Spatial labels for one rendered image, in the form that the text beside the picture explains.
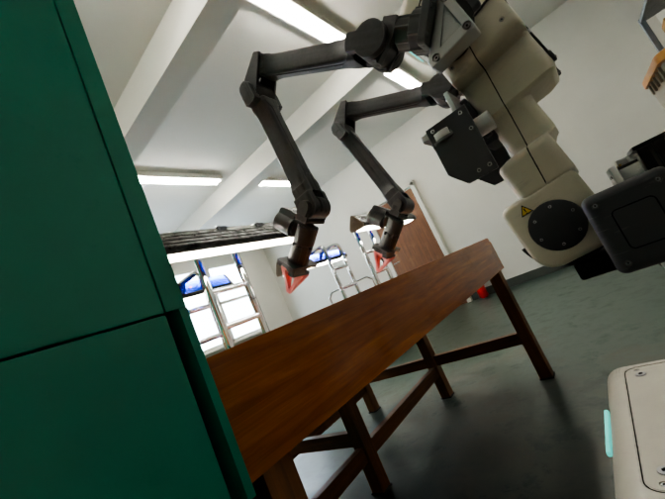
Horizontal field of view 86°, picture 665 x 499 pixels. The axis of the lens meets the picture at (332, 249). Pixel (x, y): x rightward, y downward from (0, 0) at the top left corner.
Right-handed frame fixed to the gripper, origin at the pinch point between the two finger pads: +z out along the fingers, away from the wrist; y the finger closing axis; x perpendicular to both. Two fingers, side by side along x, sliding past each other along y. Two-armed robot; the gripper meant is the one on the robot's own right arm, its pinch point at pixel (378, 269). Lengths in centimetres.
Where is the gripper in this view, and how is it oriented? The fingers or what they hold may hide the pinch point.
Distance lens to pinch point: 129.8
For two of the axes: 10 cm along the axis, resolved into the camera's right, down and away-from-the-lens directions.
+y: -5.8, 1.4, -8.0
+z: -2.7, 9.0, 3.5
